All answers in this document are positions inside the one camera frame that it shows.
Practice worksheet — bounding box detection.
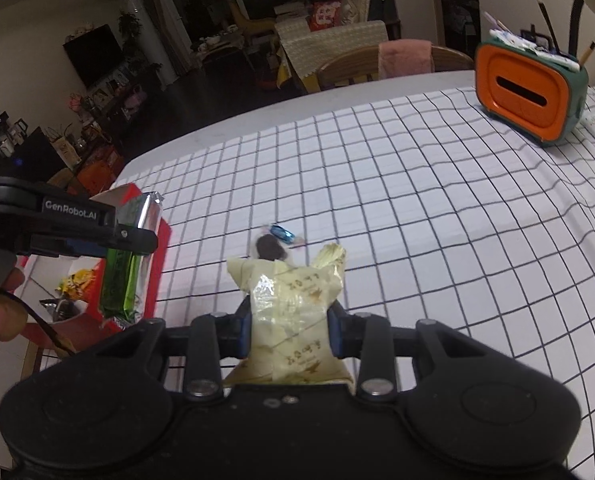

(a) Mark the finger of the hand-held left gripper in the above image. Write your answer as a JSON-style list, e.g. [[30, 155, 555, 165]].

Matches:
[[0, 177, 159, 258]]

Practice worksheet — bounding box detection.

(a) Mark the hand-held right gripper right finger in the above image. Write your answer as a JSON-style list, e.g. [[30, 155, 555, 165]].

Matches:
[[326, 306, 523, 402]]

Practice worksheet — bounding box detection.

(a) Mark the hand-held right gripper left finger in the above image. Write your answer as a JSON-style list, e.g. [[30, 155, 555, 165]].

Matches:
[[62, 310, 253, 402]]

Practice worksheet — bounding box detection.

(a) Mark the green foil snack packet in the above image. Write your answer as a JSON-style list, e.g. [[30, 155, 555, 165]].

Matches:
[[99, 191, 165, 330]]

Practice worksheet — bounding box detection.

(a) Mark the red box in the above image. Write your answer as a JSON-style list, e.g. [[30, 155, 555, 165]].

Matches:
[[18, 184, 173, 333]]

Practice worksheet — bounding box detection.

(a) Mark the cream pastry packet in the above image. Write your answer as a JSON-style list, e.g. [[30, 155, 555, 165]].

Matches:
[[226, 242, 353, 391]]

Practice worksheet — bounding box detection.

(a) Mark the black snack packet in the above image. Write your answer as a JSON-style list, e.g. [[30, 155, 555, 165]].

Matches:
[[40, 297, 86, 321]]

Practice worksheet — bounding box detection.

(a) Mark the orange storage box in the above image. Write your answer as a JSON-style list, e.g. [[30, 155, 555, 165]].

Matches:
[[78, 157, 126, 196]]

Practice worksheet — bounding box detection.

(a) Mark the clear wrapped dark treat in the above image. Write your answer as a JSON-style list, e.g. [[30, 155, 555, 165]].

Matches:
[[250, 232, 305, 263]]

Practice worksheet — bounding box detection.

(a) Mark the blue wrapped candy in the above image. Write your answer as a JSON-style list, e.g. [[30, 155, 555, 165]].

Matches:
[[269, 224, 298, 246]]

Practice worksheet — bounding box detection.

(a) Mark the white checkered tablecloth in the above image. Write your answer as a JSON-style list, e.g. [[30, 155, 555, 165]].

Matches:
[[38, 85, 595, 480]]

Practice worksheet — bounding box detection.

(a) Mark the black television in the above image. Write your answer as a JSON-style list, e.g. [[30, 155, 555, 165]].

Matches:
[[62, 24, 124, 90]]

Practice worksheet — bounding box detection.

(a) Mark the white tower air conditioner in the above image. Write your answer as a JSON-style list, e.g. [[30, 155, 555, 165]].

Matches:
[[128, 0, 178, 86]]

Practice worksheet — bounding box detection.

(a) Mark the green houseplant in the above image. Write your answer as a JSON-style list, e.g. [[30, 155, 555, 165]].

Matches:
[[116, 7, 143, 41]]

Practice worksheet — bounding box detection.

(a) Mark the yellow giraffe toy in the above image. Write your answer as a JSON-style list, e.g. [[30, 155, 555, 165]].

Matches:
[[218, 0, 278, 36]]

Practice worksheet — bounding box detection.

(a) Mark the wooden chair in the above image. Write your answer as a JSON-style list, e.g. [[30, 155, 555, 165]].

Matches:
[[317, 42, 475, 92]]

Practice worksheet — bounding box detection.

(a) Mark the pink towel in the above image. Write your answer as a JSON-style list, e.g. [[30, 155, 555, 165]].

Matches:
[[378, 38, 434, 80]]

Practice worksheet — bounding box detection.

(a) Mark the cream covered chair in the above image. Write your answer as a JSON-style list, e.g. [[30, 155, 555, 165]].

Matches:
[[275, 20, 389, 95]]

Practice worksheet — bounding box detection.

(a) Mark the red printed bag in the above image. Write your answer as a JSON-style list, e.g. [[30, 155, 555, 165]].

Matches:
[[308, 1, 342, 31]]

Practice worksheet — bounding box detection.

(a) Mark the orange green tissue box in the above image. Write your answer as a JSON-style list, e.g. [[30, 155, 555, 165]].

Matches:
[[474, 35, 589, 148]]

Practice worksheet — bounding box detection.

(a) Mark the white paper bundle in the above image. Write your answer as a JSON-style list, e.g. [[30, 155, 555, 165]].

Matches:
[[490, 29, 581, 73]]

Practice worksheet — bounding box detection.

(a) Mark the pens bundle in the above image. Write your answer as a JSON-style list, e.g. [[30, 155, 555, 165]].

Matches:
[[483, 10, 513, 36]]

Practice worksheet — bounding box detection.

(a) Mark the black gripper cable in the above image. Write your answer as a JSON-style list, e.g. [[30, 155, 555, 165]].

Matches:
[[20, 300, 78, 361]]

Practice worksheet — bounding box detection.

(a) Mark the black handled brush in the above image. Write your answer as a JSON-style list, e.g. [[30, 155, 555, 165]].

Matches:
[[530, 0, 561, 53]]

